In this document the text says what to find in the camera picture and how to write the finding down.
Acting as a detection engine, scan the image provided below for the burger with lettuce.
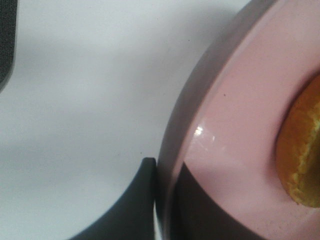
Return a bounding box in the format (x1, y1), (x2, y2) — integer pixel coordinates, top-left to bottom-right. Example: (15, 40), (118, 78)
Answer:
(275, 76), (320, 208)

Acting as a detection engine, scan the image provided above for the pink round plate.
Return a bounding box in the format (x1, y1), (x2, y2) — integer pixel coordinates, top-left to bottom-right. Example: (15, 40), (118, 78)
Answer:
(156, 0), (320, 240)

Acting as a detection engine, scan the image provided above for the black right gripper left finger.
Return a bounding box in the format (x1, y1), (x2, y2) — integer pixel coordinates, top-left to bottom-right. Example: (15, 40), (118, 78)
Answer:
(0, 0), (18, 91)

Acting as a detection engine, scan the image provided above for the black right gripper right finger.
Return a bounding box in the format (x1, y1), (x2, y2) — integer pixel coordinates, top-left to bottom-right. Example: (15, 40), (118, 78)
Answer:
(72, 157), (156, 240)

